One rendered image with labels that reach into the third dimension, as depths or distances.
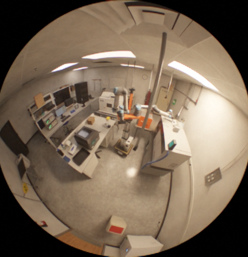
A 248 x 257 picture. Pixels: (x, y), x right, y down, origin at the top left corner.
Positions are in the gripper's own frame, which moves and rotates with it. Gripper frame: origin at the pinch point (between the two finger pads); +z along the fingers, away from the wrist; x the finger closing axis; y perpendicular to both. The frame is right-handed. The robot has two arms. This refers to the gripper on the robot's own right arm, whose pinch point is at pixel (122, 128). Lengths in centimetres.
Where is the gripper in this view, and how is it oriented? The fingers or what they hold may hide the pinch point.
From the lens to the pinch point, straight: 130.2
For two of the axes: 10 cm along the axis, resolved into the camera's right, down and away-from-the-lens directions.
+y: -0.7, -3.3, 9.4
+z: 0.6, 9.4, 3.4
